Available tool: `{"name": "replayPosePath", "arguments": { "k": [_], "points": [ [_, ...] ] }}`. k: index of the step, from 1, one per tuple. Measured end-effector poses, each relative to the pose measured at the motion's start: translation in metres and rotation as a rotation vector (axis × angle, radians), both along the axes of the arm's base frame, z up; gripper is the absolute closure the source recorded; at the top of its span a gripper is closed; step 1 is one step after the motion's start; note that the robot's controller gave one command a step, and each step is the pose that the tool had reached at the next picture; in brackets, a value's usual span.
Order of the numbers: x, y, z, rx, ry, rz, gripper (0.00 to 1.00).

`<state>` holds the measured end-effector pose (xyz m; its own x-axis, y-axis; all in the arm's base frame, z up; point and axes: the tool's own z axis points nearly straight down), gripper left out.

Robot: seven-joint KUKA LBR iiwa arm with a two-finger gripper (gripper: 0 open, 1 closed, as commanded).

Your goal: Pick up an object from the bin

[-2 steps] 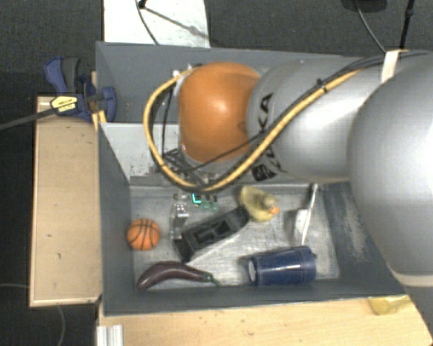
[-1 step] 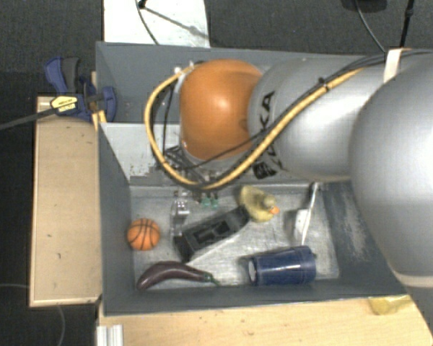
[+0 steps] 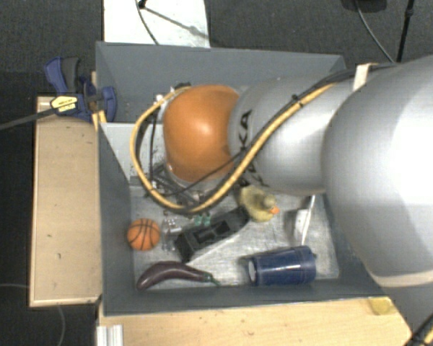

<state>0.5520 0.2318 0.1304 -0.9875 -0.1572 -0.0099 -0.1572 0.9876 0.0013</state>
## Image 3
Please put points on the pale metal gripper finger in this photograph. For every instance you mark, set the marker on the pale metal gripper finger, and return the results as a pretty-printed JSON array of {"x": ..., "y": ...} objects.
[
  {"x": 170, "y": 225},
  {"x": 169, "y": 244}
]

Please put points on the orange toy basketball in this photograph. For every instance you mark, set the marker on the orange toy basketball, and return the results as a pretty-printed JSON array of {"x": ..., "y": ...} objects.
[{"x": 143, "y": 234}]

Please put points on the purple toy eggplant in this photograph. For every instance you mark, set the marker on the purple toy eggplant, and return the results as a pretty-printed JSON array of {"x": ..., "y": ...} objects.
[{"x": 173, "y": 272}]

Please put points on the black rectangular box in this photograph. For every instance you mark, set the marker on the black rectangular box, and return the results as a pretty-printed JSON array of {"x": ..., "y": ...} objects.
[{"x": 209, "y": 233}]

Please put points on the yellow rubber duck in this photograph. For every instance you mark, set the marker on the yellow rubber duck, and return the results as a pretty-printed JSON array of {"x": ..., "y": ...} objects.
[{"x": 257, "y": 202}]

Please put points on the pale wood board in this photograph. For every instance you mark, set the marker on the pale wood board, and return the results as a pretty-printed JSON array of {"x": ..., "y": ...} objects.
[{"x": 66, "y": 211}]

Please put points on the dark blue cup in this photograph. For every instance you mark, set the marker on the dark blue cup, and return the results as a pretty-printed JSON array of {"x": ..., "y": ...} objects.
[{"x": 285, "y": 267}]

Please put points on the grey metal bin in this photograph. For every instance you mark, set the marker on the grey metal bin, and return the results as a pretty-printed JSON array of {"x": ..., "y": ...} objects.
[{"x": 148, "y": 67}]

